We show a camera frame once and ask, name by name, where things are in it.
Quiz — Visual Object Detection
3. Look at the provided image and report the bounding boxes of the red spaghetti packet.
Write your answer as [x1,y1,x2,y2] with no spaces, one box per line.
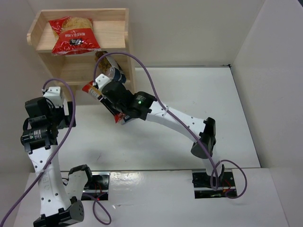
[82,81,126,123]

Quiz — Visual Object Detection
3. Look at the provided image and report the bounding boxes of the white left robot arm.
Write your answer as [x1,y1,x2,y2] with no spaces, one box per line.
[20,97,92,227]

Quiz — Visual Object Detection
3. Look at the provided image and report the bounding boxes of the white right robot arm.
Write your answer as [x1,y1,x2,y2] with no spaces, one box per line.
[96,79,219,176]

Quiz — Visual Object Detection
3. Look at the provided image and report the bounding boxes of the blue fusilli pasta bag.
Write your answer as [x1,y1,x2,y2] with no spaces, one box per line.
[93,51,126,85]

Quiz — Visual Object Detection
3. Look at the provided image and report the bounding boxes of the wooden shelf unit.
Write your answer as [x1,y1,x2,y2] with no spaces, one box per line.
[27,8,133,92]

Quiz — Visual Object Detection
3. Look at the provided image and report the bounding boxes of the red pasta bag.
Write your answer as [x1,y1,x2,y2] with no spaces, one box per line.
[49,16,101,55]

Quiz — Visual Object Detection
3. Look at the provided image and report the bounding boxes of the blue Agnesi penne bag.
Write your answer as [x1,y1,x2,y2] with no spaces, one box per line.
[119,115,132,125]

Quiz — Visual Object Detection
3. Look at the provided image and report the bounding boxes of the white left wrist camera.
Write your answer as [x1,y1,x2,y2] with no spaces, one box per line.
[43,87,64,108]

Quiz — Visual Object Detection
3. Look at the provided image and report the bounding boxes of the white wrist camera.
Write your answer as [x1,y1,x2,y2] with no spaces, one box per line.
[43,87,64,108]
[93,73,112,91]

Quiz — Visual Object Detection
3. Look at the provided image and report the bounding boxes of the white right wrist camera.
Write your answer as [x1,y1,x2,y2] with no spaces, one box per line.
[93,73,112,91]

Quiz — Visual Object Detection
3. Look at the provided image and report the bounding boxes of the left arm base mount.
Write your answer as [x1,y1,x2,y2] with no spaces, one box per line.
[62,171,109,201]

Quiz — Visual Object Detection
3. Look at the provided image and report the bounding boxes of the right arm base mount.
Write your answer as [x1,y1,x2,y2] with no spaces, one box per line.
[188,165,238,199]

